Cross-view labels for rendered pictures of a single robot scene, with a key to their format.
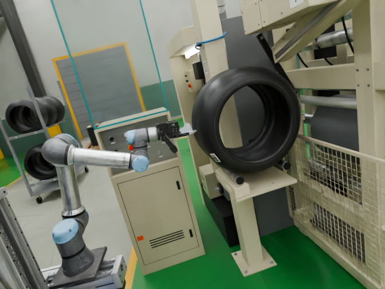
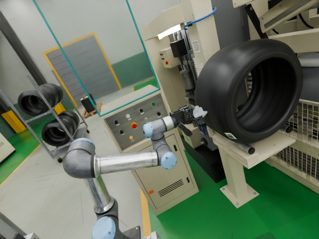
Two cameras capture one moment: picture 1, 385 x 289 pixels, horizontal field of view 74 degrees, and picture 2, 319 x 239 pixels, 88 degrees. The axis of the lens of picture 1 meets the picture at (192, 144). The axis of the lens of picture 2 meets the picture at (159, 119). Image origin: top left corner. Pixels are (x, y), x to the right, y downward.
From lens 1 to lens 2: 60 cm
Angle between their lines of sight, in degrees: 9
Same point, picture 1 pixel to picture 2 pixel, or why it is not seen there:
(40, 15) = (25, 20)
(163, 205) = not seen: hidden behind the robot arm
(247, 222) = (236, 169)
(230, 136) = not seen: hidden behind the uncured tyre
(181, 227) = (180, 177)
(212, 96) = (228, 77)
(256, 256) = (242, 190)
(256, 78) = (270, 51)
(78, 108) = (70, 86)
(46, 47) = (36, 44)
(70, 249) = not seen: outside the picture
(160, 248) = (167, 195)
